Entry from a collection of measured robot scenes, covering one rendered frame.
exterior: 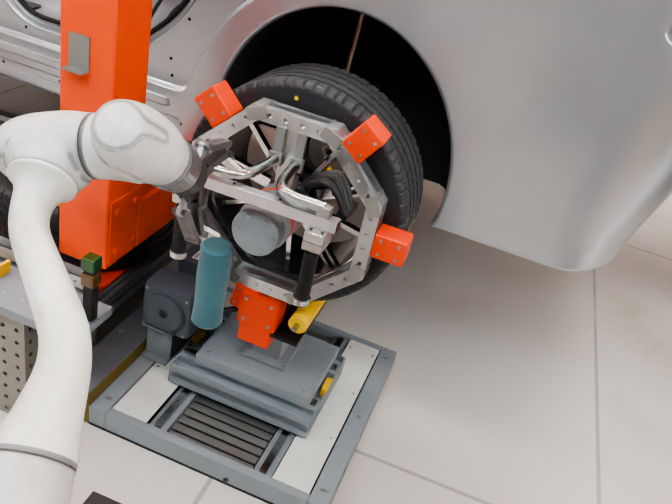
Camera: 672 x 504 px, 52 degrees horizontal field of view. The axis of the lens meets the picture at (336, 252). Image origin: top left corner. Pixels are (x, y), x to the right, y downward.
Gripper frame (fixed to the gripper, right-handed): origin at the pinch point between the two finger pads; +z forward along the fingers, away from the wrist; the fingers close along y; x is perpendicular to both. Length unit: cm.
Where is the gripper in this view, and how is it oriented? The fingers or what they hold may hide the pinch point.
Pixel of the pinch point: (222, 199)
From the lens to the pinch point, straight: 137.0
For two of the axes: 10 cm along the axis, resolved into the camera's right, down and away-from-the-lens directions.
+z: 2.0, 1.8, 9.6
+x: 9.3, 2.7, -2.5
